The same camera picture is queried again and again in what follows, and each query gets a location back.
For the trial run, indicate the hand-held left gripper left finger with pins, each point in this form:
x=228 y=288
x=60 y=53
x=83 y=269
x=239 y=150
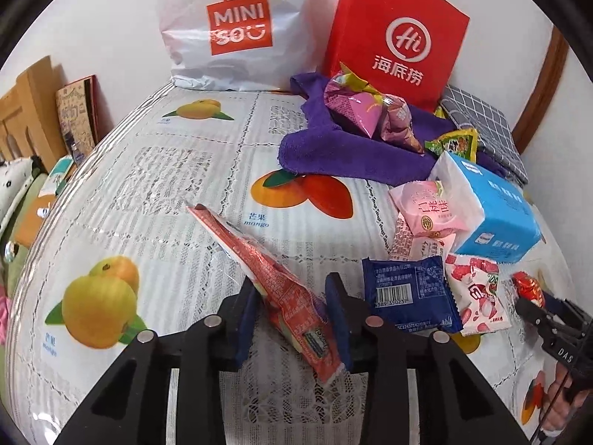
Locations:
x=243 y=320

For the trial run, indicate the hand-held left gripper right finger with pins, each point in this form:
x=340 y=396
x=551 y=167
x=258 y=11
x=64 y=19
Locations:
x=338 y=315

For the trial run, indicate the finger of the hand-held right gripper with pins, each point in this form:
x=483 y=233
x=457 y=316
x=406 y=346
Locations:
x=542 y=322
x=570 y=313

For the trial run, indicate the red round snack packet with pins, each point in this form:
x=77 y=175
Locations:
x=528 y=287

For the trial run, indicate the long red snack packet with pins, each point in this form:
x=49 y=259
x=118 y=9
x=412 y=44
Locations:
x=278 y=282

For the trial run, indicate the white strawberry snack packet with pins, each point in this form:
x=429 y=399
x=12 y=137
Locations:
x=477 y=296

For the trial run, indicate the blue snack packet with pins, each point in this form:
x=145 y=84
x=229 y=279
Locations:
x=407 y=287

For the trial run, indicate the small red white snack packet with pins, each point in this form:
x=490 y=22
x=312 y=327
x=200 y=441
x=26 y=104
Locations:
x=407 y=243

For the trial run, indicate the pink peach snack packet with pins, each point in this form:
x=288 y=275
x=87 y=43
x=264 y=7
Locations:
x=426 y=213

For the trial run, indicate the purple towel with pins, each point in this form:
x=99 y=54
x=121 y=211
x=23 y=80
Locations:
x=324 y=148

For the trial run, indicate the green snack packet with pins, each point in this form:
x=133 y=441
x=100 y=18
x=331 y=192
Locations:
x=456 y=141

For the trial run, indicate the mauve snack packet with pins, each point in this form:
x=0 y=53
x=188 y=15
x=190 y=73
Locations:
x=398 y=120

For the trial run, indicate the pink triangular snack packet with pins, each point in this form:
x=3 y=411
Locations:
x=352 y=104

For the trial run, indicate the yellow snack packet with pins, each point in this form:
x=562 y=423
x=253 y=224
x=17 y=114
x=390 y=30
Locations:
x=356 y=81

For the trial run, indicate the person's right hand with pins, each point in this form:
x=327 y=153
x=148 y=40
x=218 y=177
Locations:
x=558 y=408

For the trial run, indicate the blue tissue box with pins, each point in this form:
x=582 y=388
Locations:
x=495 y=208

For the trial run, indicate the fruit print tablecloth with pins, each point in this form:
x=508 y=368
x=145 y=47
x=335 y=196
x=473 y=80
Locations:
x=176 y=185

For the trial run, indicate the grey checked folded cloth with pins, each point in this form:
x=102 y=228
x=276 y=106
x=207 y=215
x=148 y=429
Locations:
x=491 y=125

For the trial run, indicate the teal small packet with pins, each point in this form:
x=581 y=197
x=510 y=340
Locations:
x=58 y=176

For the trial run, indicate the white plastic shopping bag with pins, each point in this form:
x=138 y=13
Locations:
x=241 y=65

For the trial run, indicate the patterned flat box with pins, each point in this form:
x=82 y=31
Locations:
x=76 y=116

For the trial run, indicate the white dotted pillow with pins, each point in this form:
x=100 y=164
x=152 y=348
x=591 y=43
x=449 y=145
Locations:
x=14 y=185

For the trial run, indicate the red paper bag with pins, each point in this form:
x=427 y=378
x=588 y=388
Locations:
x=370 y=18

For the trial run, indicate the wooden headboard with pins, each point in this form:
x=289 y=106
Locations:
x=28 y=102

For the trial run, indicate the brown wooden door frame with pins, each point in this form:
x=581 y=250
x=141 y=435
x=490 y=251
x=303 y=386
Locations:
x=542 y=88

